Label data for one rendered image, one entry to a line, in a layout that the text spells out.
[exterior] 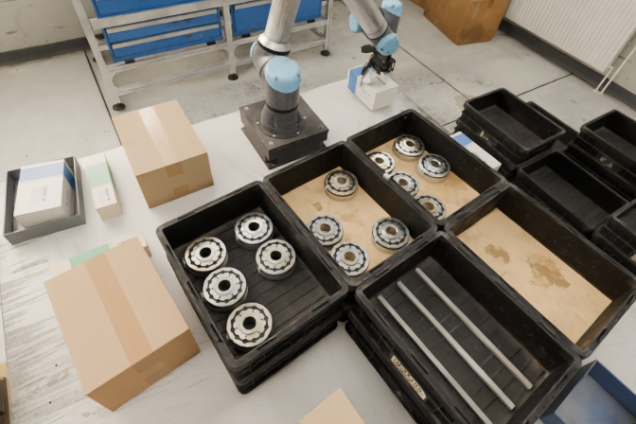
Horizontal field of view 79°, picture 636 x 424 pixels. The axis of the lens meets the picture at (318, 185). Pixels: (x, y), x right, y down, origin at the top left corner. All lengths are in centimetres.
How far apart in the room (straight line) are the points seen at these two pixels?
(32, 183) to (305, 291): 90
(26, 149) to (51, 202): 157
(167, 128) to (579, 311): 130
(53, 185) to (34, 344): 46
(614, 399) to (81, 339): 127
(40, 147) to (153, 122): 155
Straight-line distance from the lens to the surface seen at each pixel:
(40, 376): 121
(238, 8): 290
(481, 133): 209
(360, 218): 113
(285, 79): 127
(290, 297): 99
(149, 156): 129
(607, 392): 133
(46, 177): 145
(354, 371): 108
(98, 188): 140
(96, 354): 99
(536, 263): 124
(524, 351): 110
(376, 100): 165
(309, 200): 115
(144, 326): 98
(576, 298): 124
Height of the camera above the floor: 173
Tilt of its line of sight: 49 degrees down
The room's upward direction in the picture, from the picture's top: 6 degrees clockwise
